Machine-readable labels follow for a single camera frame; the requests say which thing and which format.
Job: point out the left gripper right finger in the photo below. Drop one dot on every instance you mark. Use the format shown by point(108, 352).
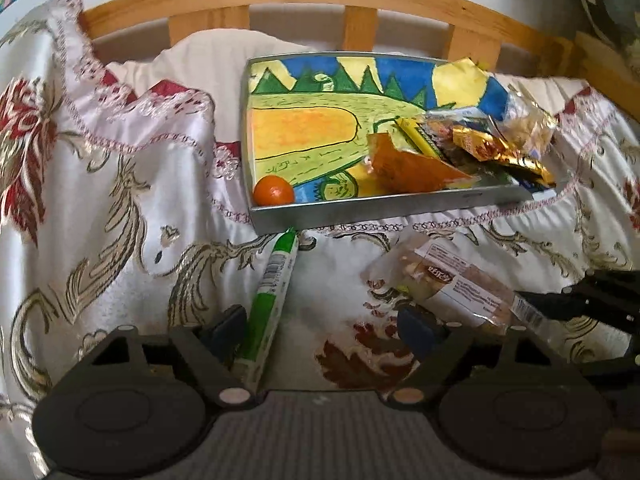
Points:
point(439, 349)

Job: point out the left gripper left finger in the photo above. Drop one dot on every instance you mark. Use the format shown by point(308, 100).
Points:
point(208, 351)

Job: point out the green white sausage stick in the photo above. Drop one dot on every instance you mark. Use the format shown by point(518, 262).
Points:
point(265, 313)

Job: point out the clear pastry pack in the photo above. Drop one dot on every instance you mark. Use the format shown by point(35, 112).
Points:
point(455, 290)

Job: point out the dark blue snack box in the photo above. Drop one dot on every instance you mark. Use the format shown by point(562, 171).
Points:
point(537, 190)

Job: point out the orange tangerine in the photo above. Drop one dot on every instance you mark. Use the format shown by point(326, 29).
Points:
point(273, 190)

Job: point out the orange snack packet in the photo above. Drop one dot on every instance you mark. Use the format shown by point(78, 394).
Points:
point(403, 172)

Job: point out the clear bag of crackers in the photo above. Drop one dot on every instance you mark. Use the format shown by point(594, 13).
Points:
point(526, 124)

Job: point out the gold foil snack bag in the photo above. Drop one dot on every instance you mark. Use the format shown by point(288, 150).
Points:
point(485, 147)

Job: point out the yellow green candy pack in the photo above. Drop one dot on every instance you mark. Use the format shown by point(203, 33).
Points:
point(413, 130)

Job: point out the dark jelly snack pack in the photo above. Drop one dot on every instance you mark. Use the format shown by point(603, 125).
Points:
point(439, 131)

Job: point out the floral satin bed cover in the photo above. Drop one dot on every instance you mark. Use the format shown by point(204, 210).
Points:
point(124, 209)

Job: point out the grey tray with dinosaur drawing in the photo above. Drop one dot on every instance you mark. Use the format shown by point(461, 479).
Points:
point(333, 138)

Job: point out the camouflage fabric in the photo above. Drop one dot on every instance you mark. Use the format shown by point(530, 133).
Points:
point(616, 22)

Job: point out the wooden bed headboard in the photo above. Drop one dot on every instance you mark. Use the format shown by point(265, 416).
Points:
point(473, 31)

